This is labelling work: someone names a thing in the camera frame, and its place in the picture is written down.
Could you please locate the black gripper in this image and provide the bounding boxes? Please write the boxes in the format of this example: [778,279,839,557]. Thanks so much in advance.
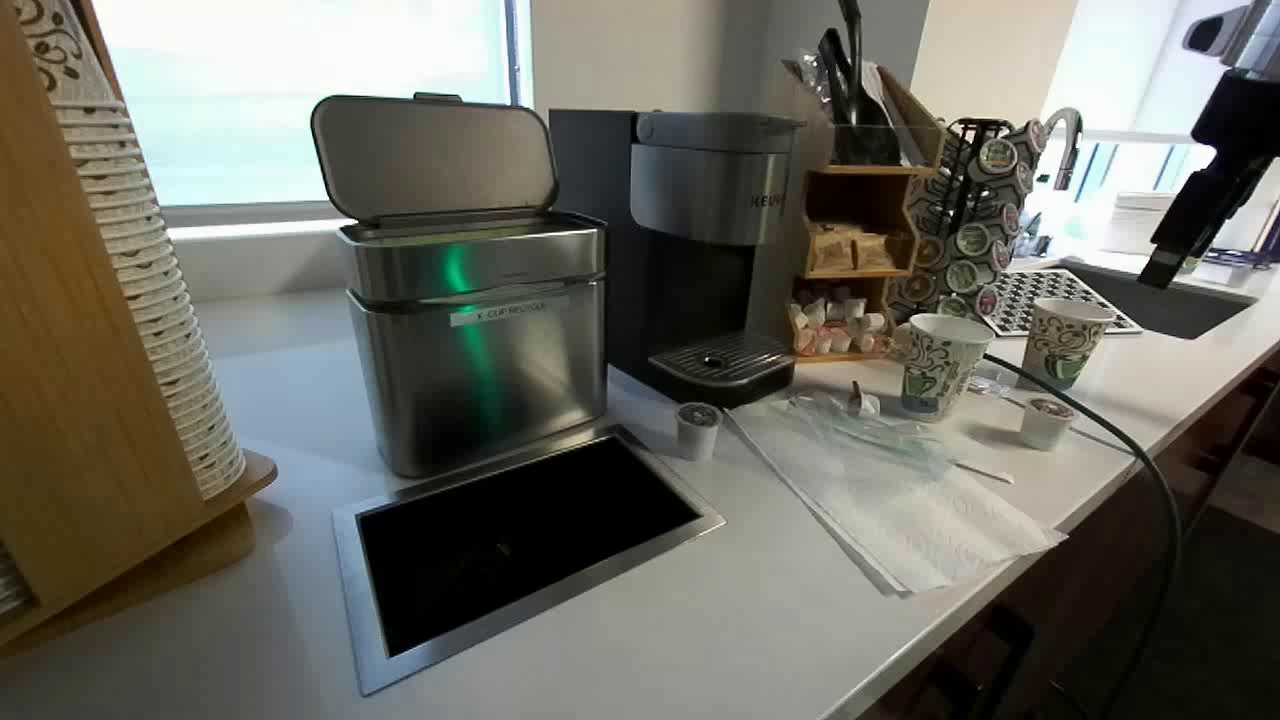
[1136,73,1280,293]

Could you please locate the white coffee pod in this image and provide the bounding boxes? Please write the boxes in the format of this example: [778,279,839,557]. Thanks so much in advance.
[673,398,729,465]

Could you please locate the brown lid coffee pod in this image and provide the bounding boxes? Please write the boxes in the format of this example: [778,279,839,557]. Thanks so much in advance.
[1014,391,1076,454]

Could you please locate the black silver Keurig coffee maker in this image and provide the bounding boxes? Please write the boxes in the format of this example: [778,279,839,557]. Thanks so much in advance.
[547,107,811,412]

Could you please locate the dark counter sink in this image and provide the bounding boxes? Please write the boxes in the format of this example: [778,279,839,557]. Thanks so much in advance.
[1054,255,1260,343]

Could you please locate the patterned paper cup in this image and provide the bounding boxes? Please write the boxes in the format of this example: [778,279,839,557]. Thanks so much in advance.
[1019,293,1114,398]
[891,313,995,426]

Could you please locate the chrome faucet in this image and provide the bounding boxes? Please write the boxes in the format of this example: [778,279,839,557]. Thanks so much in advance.
[1037,104,1088,196]

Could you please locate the wooden condiment organizer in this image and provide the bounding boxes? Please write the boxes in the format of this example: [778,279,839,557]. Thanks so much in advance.
[782,65,945,363]

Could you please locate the brown sugar packets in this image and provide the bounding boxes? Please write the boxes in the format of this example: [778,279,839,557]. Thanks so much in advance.
[802,223,891,279]

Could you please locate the pile of creamer cups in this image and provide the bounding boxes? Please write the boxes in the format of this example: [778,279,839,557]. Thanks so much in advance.
[787,293,895,356]

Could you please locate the black kitchen tongs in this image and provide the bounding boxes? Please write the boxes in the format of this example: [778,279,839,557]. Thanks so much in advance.
[811,25,891,132]

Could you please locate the clear plastic zip bag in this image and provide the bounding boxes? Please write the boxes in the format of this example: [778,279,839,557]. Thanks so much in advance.
[724,385,1070,602]

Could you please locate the steel framed counter trash opening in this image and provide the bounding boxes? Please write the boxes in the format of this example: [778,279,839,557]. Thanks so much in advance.
[333,428,729,702]

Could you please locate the stainless steel lidded bin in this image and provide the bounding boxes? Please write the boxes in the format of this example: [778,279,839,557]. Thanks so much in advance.
[308,89,611,485]

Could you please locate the stack of paper cups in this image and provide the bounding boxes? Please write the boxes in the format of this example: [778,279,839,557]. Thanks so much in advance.
[10,0,253,504]

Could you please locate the wooden cup dispenser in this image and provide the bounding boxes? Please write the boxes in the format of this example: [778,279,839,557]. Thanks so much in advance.
[0,0,278,652]

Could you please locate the black wire pod carousel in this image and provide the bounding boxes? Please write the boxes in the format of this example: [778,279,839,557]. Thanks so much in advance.
[902,116,1050,323]

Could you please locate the thin black cable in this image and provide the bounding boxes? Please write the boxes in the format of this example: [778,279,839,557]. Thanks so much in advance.
[978,349,1188,720]

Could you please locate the black long handled utensil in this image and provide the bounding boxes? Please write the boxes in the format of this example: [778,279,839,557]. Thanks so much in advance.
[836,0,873,84]

